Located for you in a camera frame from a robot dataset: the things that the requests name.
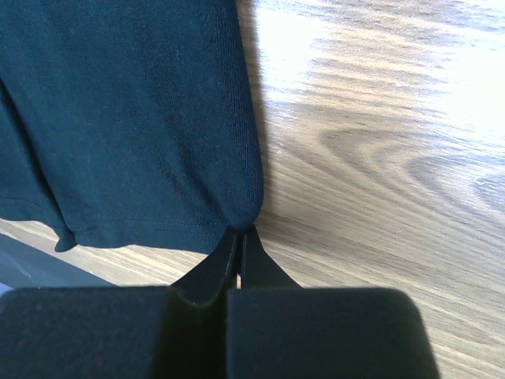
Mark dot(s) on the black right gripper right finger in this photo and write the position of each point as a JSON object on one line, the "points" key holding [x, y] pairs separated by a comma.
{"points": [[277, 329]]}

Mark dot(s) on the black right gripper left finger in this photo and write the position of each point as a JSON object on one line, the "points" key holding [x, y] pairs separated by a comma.
{"points": [[175, 331]]}

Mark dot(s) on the black t shirt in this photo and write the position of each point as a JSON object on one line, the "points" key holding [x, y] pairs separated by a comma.
{"points": [[128, 122]]}

